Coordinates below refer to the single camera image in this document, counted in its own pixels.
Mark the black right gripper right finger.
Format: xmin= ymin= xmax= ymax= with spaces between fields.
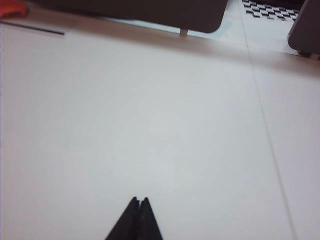
xmin=136 ymin=197 xmax=165 ymax=240

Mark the orange cloth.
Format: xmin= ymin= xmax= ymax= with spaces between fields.
xmin=0 ymin=0 xmax=29 ymax=19

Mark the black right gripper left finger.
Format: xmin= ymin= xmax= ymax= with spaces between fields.
xmin=104 ymin=196 xmax=142 ymax=240

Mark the large grey-brown desk divider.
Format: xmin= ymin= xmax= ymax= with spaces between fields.
xmin=24 ymin=0 xmax=230 ymax=35

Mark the small grey-brown desk divider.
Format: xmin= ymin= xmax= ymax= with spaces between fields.
xmin=287 ymin=0 xmax=320 ymax=56

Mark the black white checkered mat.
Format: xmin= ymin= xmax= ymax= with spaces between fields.
xmin=241 ymin=0 xmax=302 ymax=20

